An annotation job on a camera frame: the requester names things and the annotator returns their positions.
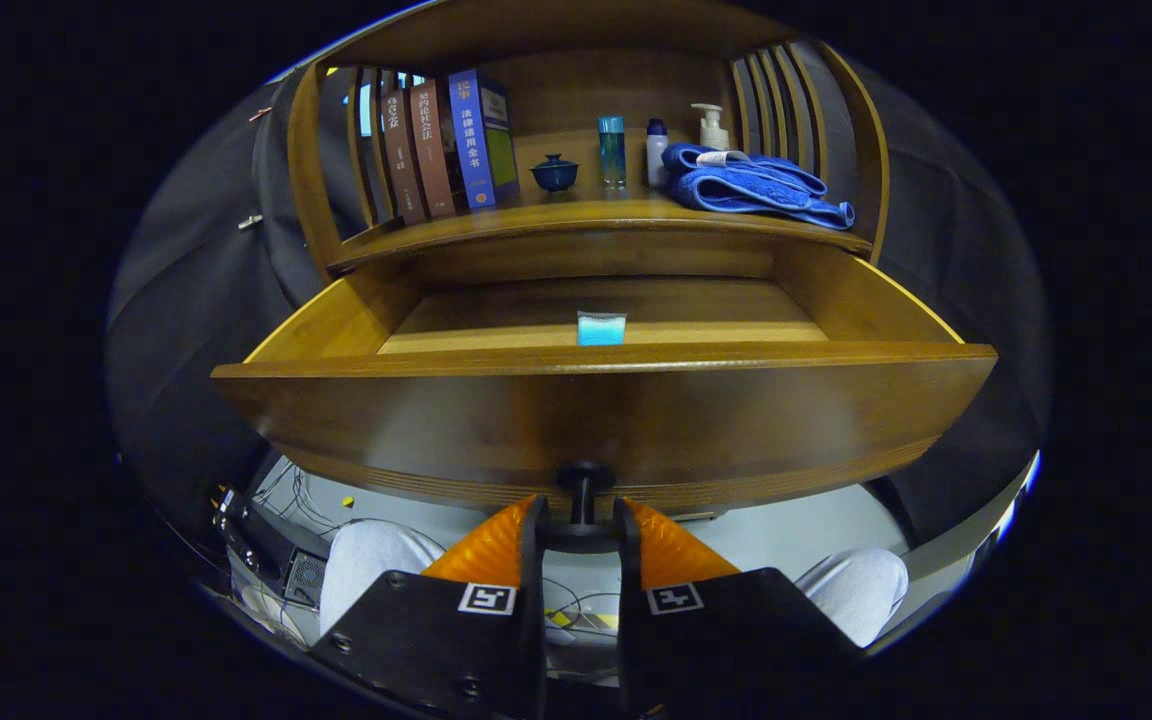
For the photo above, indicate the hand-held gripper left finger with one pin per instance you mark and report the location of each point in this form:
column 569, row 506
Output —
column 533, row 620

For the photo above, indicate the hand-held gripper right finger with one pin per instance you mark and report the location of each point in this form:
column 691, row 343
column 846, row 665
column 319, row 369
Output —
column 628, row 620

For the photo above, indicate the wooden drawer with black knob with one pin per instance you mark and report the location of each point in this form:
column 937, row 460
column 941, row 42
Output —
column 586, row 420

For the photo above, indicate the blue cleanser tube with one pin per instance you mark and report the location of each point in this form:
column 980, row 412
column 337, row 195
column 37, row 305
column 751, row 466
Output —
column 601, row 328

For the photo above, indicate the wooden cabinet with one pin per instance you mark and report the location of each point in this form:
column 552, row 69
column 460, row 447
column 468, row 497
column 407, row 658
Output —
column 586, row 90

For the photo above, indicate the person's left leg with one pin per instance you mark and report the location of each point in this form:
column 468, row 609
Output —
column 371, row 565

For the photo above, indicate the person's leg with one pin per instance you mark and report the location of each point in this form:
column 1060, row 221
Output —
column 861, row 595
column 371, row 565

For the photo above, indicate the person's right leg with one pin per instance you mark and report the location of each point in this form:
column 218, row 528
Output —
column 861, row 595

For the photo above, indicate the black electronic box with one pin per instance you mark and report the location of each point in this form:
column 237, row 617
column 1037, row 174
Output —
column 271, row 550

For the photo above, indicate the dark blue lidded teacup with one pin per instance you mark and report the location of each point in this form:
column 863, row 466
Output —
column 554, row 175

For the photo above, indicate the folded blue towel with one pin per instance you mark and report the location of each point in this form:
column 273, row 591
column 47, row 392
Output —
column 736, row 185

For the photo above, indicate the white bottle with blue cap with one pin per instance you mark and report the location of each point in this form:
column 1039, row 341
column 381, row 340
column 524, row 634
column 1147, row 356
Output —
column 657, row 155

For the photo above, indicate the blue glass bottle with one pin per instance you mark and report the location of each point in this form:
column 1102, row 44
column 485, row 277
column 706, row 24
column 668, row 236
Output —
column 612, row 150

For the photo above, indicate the brown book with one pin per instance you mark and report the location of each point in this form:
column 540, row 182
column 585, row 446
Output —
column 401, row 160
column 431, row 150

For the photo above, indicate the thick blue book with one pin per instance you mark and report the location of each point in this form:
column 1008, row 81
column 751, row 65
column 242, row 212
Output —
column 474, row 140

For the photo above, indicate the metal clip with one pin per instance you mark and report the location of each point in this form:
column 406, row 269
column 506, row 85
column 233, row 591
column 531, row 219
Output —
column 250, row 222

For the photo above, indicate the white pump bottle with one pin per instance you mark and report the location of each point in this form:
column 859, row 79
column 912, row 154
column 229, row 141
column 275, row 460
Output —
column 713, row 132

